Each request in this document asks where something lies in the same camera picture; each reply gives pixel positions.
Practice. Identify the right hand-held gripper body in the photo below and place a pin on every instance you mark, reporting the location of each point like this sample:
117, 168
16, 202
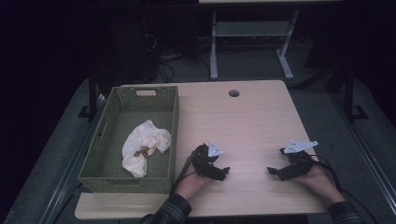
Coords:
300, 163

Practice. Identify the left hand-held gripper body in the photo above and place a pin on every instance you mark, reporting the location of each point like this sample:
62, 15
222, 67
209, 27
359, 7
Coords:
202, 161

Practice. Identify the white cloth with brown print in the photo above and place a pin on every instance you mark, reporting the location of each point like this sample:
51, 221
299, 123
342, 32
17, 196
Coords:
144, 137

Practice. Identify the green woven basket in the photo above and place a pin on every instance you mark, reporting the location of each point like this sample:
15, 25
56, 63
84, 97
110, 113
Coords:
140, 118

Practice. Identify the person's left hand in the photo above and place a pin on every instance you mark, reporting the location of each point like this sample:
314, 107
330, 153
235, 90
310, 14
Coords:
193, 183

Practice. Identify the person's right hand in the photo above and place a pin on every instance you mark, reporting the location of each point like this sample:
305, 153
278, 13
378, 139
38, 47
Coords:
320, 183

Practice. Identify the grey table grommet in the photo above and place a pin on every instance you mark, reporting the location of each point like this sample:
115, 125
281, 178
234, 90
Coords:
234, 93

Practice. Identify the black metal stand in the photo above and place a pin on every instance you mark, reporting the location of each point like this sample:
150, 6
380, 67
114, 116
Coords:
349, 93
92, 93

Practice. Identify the aluminium rail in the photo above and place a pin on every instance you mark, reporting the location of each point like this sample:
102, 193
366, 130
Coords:
370, 158
70, 166

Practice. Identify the white metal table frame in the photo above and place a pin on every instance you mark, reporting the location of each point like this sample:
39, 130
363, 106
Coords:
249, 29

